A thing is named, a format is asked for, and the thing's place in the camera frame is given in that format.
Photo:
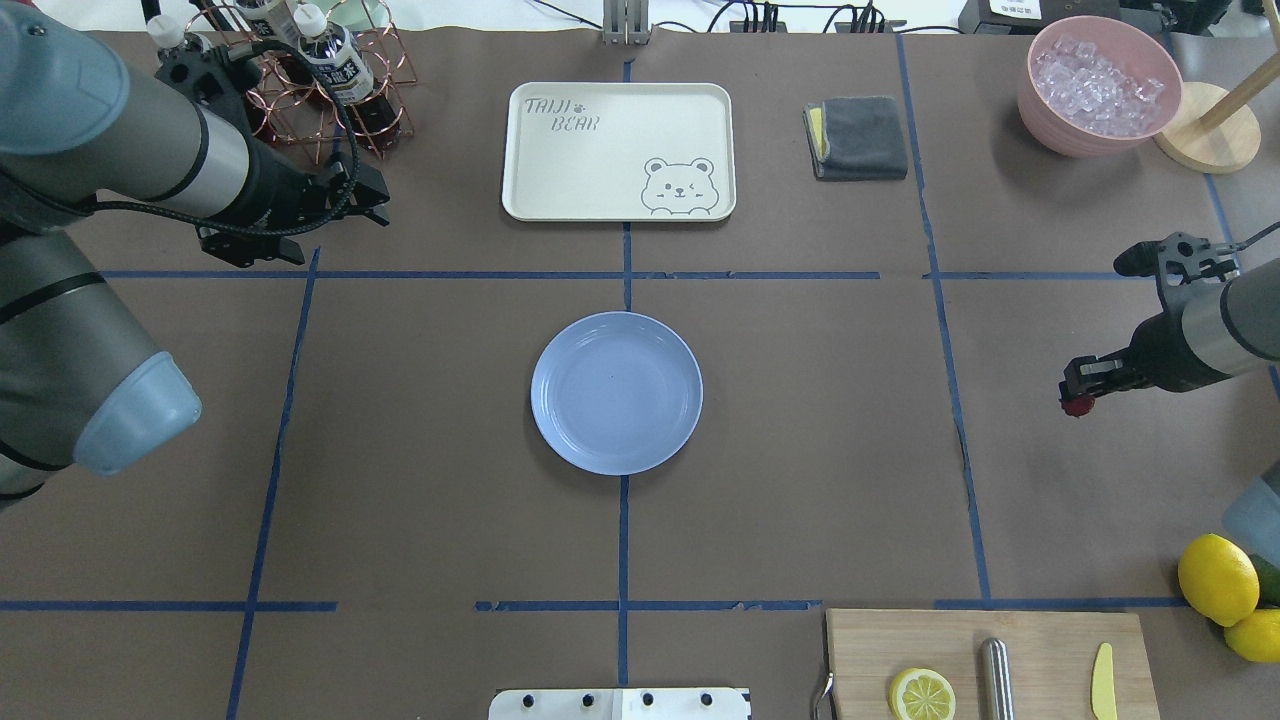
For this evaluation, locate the pink bowl of ice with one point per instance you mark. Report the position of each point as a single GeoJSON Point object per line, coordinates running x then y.
{"type": "Point", "coordinates": [1093, 86]}

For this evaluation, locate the grey folded cloth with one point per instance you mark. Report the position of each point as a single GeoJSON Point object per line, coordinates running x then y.
{"type": "Point", "coordinates": [856, 139]}

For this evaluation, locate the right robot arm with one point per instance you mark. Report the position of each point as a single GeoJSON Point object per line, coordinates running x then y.
{"type": "Point", "coordinates": [1215, 323]}

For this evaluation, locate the lemon half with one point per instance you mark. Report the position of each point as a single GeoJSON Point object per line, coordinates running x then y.
{"type": "Point", "coordinates": [921, 693]}

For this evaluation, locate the aluminium frame post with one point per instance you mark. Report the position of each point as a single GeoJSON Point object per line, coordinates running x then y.
{"type": "Point", "coordinates": [626, 22]}

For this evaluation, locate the red strawberry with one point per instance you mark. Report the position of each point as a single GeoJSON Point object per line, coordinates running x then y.
{"type": "Point", "coordinates": [1077, 405]}

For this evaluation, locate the wooden cutting board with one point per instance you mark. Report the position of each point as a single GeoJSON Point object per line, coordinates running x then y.
{"type": "Point", "coordinates": [1051, 659]}

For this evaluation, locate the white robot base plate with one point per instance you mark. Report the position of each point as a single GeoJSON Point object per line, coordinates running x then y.
{"type": "Point", "coordinates": [623, 703]}

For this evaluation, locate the cream bear tray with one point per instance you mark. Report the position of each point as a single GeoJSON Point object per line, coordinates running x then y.
{"type": "Point", "coordinates": [619, 152]}

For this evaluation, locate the green lime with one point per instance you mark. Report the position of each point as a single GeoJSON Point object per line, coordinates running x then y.
{"type": "Point", "coordinates": [1268, 578]}

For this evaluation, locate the wooden stand round base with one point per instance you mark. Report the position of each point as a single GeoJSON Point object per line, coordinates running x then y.
{"type": "Point", "coordinates": [1215, 131]}

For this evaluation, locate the small yellow lemon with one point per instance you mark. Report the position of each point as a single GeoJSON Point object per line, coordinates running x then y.
{"type": "Point", "coordinates": [1255, 638]}

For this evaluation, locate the large yellow lemon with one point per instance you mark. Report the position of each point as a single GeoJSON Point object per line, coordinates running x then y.
{"type": "Point", "coordinates": [1218, 580]}

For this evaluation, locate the tea bottle front left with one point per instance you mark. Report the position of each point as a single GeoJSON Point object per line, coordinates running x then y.
{"type": "Point", "coordinates": [169, 34]}

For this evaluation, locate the copper wire bottle rack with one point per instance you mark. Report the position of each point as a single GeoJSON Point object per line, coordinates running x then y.
{"type": "Point", "coordinates": [276, 114]}

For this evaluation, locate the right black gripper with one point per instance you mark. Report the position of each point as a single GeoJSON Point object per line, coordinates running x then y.
{"type": "Point", "coordinates": [1160, 350]}

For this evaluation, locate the blue round plate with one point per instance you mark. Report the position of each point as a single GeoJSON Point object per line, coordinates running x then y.
{"type": "Point", "coordinates": [617, 393]}

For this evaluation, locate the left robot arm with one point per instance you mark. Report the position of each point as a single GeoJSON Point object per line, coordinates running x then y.
{"type": "Point", "coordinates": [83, 132]}

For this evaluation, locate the yellow plastic knife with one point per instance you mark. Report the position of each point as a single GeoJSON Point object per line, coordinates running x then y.
{"type": "Point", "coordinates": [1103, 690]}

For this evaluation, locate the tea bottle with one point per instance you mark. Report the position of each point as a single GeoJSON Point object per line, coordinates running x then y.
{"type": "Point", "coordinates": [274, 20]}
{"type": "Point", "coordinates": [169, 34]}
{"type": "Point", "coordinates": [332, 52]}

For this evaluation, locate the tea bottle front right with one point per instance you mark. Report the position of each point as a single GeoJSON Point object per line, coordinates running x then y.
{"type": "Point", "coordinates": [332, 52]}

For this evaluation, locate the tea bottle back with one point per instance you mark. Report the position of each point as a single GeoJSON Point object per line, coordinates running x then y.
{"type": "Point", "coordinates": [274, 20]}

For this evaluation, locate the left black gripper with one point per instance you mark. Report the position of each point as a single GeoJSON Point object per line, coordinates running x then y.
{"type": "Point", "coordinates": [276, 190]}

